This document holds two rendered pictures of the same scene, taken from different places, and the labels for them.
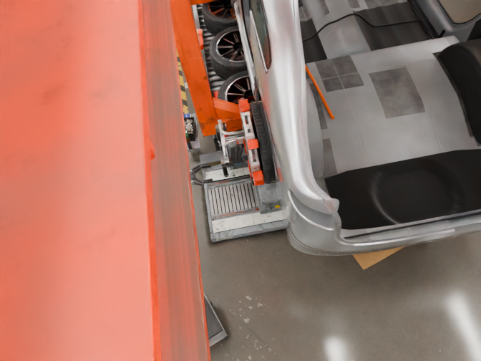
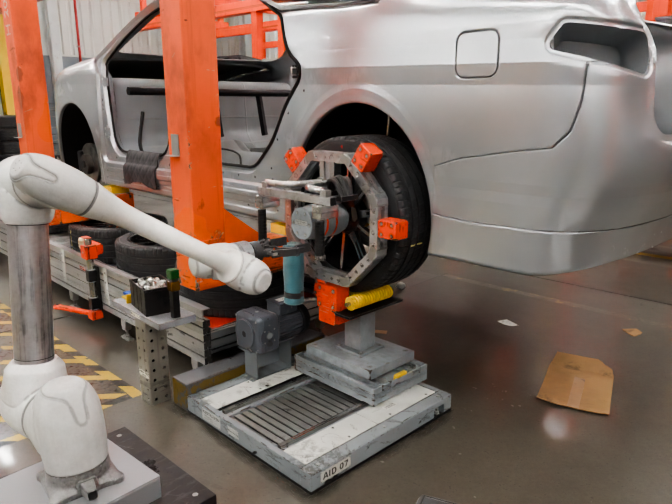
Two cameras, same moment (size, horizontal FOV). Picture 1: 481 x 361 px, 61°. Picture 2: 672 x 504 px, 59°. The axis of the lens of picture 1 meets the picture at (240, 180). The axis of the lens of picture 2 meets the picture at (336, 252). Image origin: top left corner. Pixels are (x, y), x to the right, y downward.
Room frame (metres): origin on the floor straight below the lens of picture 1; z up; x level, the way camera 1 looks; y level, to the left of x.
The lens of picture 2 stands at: (0.20, 1.57, 1.31)
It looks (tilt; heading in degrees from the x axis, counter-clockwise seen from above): 14 degrees down; 315
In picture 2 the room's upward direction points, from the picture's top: straight up
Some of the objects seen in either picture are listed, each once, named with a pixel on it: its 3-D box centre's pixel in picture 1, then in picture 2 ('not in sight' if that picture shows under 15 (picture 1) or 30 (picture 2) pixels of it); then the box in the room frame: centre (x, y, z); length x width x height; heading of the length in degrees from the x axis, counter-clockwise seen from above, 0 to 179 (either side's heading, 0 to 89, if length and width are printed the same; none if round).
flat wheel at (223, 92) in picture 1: (251, 101); (238, 277); (2.76, -0.26, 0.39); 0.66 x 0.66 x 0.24
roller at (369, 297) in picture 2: not in sight; (369, 297); (1.78, -0.23, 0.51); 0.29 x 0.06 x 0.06; 90
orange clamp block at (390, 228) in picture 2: (258, 177); (392, 228); (1.59, -0.14, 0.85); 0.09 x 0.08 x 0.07; 0
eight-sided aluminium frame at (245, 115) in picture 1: (250, 145); (332, 217); (1.91, -0.13, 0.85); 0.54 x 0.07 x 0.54; 0
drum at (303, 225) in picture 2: (241, 147); (320, 220); (1.91, -0.06, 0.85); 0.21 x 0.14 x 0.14; 90
